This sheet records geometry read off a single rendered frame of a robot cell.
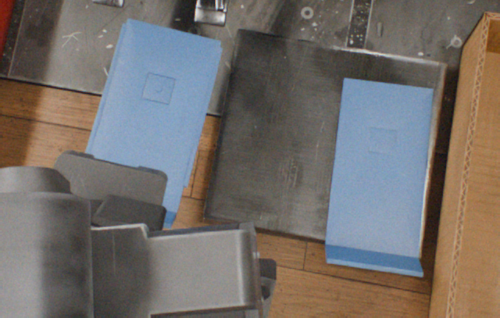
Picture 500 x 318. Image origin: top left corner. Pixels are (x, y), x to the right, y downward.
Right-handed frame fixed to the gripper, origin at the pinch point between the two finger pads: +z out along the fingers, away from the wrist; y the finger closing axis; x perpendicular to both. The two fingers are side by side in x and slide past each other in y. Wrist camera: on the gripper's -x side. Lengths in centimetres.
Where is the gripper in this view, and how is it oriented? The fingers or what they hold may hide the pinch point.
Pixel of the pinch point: (118, 209)
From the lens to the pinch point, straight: 71.7
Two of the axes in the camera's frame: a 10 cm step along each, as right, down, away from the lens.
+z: 0.4, -1.9, 9.8
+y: 2.3, -9.6, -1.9
